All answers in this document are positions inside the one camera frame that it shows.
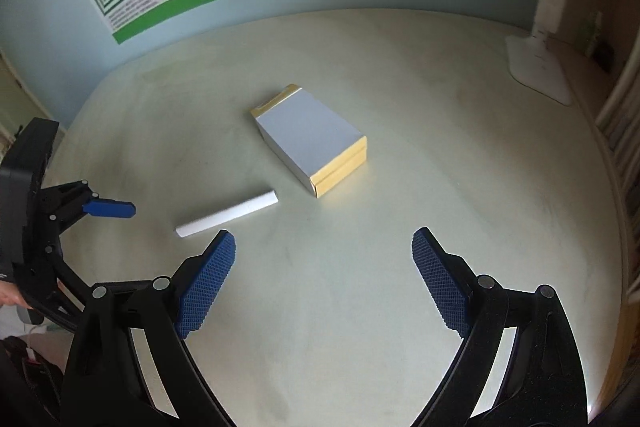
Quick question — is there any person's left hand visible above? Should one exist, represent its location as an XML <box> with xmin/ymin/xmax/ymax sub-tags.
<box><xmin>0</xmin><ymin>282</ymin><xmax>23</xmax><ymax>308</ymax></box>

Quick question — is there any dark bag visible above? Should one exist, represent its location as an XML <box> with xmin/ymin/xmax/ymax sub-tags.
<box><xmin>0</xmin><ymin>335</ymin><xmax>69</xmax><ymax>427</ymax></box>

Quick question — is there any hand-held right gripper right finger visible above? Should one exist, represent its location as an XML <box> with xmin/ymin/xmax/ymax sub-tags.
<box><xmin>410</xmin><ymin>227</ymin><xmax>590</xmax><ymax>427</ymax></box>

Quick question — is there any white desk lamp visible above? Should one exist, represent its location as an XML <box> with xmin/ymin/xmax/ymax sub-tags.
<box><xmin>504</xmin><ymin>0</ymin><xmax>574</xmax><ymax>107</ymax></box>

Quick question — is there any white and yellow cardboard box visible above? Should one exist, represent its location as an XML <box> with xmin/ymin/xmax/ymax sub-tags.
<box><xmin>249</xmin><ymin>84</ymin><xmax>369</xmax><ymax>200</ymax></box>

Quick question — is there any white paper roll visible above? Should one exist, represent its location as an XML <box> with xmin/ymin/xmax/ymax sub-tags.
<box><xmin>174</xmin><ymin>187</ymin><xmax>280</xmax><ymax>240</ymax></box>

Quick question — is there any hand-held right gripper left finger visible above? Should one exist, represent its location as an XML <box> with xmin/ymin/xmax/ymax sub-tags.
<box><xmin>60</xmin><ymin>229</ymin><xmax>237</xmax><ymax>427</ymax></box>

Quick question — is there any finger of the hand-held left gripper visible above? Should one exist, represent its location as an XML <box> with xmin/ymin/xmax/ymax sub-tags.
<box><xmin>37</xmin><ymin>179</ymin><xmax>137</xmax><ymax>236</ymax></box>
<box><xmin>30</xmin><ymin>246</ymin><xmax>95</xmax><ymax>334</ymax></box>

